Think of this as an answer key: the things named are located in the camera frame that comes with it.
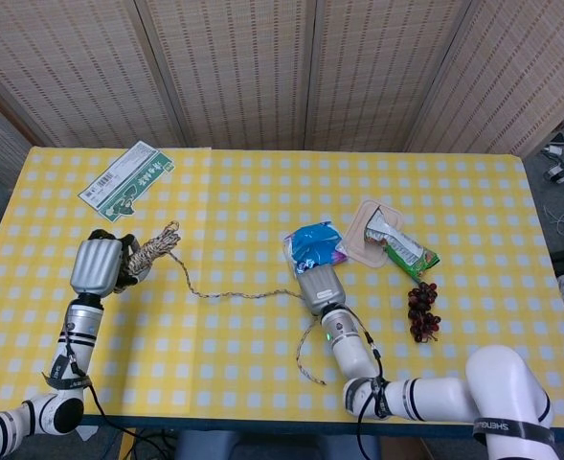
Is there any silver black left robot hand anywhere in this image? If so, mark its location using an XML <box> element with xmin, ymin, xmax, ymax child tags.
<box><xmin>69</xmin><ymin>228</ymin><xmax>152</xmax><ymax>297</ymax></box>

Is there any yellow white checkered tablecloth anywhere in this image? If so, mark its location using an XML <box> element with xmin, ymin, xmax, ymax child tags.
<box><xmin>0</xmin><ymin>146</ymin><xmax>564</xmax><ymax>418</ymax></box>

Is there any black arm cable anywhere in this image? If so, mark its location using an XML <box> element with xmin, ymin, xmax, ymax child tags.
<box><xmin>63</xmin><ymin>325</ymin><xmax>177</xmax><ymax>460</ymax></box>
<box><xmin>346</xmin><ymin>313</ymin><xmax>388</xmax><ymax>460</ymax></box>

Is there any beige plastic lid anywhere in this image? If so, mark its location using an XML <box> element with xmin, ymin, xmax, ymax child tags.
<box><xmin>341</xmin><ymin>198</ymin><xmax>406</xmax><ymax>270</ymax></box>

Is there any green white flattened carton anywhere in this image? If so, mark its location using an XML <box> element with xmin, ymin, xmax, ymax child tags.
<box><xmin>78</xmin><ymin>140</ymin><xmax>176</xmax><ymax>223</ymax></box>

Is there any blue snack bag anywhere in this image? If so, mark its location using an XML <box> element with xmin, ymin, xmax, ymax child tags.
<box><xmin>282</xmin><ymin>219</ymin><xmax>348</xmax><ymax>279</ymax></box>

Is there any green snack bag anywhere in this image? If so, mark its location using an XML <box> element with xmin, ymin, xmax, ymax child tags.
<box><xmin>363</xmin><ymin>204</ymin><xmax>441</xmax><ymax>282</ymax></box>

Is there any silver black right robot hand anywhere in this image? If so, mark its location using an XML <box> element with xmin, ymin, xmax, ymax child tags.
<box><xmin>296</xmin><ymin>264</ymin><xmax>349</xmax><ymax>318</ymax></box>

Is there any dark purple grape bunch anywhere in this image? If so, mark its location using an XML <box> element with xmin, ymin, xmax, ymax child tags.
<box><xmin>407</xmin><ymin>281</ymin><xmax>442</xmax><ymax>344</ymax></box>

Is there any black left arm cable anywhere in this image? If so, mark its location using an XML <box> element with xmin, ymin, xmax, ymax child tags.
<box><xmin>63</xmin><ymin>325</ymin><xmax>177</xmax><ymax>460</ymax></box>

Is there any beige black braided rope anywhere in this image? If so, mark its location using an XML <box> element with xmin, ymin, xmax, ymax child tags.
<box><xmin>125</xmin><ymin>219</ymin><xmax>328</xmax><ymax>387</ymax></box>

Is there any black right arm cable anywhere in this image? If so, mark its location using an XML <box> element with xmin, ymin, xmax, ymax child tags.
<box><xmin>346</xmin><ymin>313</ymin><xmax>388</xmax><ymax>460</ymax></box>

